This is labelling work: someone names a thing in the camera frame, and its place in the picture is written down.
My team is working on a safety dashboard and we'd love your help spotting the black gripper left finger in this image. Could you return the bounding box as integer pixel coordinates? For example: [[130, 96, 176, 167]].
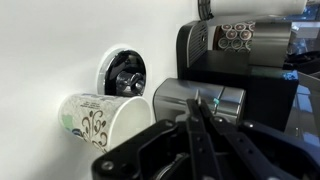
[[91, 98, 223, 180]]

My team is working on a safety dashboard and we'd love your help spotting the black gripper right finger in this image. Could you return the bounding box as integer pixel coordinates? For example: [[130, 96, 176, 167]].
[[199, 103, 320, 180]]

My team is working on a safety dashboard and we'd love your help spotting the patterned white paper cup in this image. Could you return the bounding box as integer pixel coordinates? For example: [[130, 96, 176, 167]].
[[59, 93, 153, 154]]

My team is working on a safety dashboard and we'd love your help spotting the black coffee machine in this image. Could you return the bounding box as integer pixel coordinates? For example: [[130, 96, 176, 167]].
[[175, 19, 299, 133]]

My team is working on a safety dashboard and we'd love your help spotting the Keurig coffee machine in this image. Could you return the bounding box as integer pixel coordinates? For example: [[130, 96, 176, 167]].
[[248, 3, 320, 78]]

